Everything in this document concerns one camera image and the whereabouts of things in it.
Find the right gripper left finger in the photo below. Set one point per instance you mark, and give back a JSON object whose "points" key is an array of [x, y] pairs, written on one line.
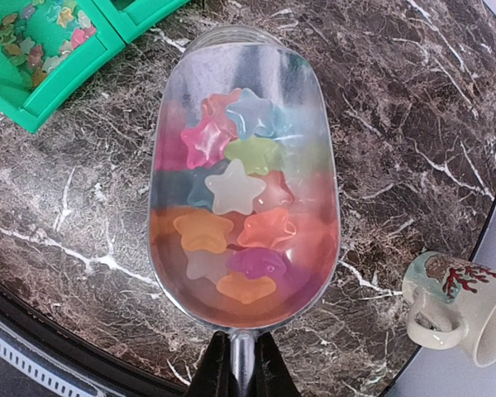
{"points": [[214, 377]]}

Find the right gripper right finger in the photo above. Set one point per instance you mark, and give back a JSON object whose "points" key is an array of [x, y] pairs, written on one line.
{"points": [[271, 376]]}

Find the orange star candy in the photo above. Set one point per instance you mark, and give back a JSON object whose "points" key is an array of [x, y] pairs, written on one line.
{"points": [[246, 291], [203, 231]]}

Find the purple star candy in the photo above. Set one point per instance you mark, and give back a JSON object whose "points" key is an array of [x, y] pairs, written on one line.
{"points": [[258, 262]]}

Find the coral star candy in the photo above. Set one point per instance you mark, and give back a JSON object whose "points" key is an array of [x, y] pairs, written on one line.
{"points": [[267, 229]]}

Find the white star candy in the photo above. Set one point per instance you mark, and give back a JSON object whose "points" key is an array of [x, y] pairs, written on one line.
{"points": [[234, 190]]}

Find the metal scoop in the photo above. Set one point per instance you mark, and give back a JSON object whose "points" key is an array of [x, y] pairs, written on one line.
{"points": [[244, 220]]}

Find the green star candy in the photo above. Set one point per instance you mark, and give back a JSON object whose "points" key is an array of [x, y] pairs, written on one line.
{"points": [[258, 155]]}

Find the pink star candy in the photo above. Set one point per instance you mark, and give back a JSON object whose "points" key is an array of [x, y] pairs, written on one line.
{"points": [[206, 143]]}

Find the pale blue star candy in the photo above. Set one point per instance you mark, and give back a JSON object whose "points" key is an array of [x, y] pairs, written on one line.
{"points": [[251, 114]]}

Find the green bin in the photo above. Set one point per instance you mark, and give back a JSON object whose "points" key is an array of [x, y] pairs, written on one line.
{"points": [[131, 18], [47, 50]]}

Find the clear glass jar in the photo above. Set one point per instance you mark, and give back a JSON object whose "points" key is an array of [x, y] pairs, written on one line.
{"points": [[220, 35]]}

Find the beige ceramic mug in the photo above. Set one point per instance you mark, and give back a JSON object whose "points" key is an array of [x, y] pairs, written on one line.
{"points": [[452, 303]]}

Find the white slotted cable duct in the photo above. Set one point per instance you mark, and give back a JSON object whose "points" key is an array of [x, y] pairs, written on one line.
{"points": [[49, 374]]}

